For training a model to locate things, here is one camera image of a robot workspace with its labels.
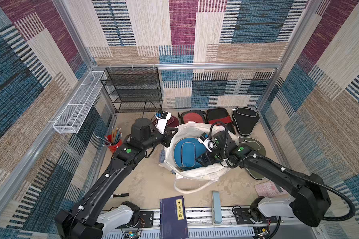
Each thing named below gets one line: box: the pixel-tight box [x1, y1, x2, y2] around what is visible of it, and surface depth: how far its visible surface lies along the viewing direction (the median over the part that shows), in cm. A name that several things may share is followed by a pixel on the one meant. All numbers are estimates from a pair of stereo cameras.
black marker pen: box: [112, 193, 130, 198], surface depth 82 cm
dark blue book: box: [159, 195, 189, 239], surface depth 75 cm
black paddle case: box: [231, 106, 261, 136], surface depth 111 cm
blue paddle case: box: [173, 137, 209, 170], surface depth 90 cm
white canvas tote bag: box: [158, 121, 237, 194], surface depth 71 cm
